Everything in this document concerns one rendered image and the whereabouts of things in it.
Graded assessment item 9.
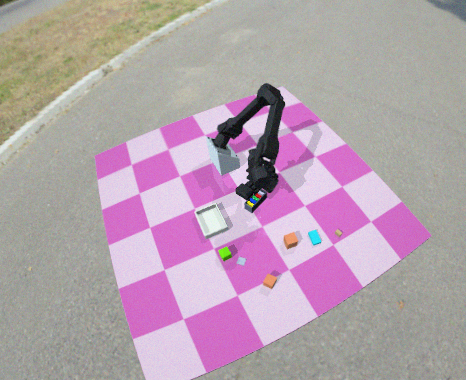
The cyan flat block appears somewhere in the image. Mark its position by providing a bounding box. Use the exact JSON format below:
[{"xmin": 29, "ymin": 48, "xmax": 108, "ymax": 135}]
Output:
[{"xmin": 308, "ymin": 230, "xmax": 321, "ymax": 246}]

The orange cube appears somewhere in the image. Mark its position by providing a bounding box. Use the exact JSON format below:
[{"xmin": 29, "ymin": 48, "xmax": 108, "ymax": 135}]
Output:
[
  {"xmin": 263, "ymin": 273, "xmax": 277, "ymax": 289},
  {"xmin": 284, "ymin": 232, "xmax": 298, "ymax": 249}
]

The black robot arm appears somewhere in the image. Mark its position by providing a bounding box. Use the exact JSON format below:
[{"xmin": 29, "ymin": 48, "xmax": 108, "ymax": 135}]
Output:
[{"xmin": 211, "ymin": 83, "xmax": 285, "ymax": 193}]

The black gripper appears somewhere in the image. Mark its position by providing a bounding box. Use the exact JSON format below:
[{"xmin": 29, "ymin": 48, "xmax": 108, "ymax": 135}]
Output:
[{"xmin": 235, "ymin": 167, "xmax": 275, "ymax": 200}]

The green cube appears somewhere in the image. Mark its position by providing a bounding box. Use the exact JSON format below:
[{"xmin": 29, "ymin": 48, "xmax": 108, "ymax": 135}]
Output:
[{"xmin": 218, "ymin": 246, "xmax": 232, "ymax": 262}]

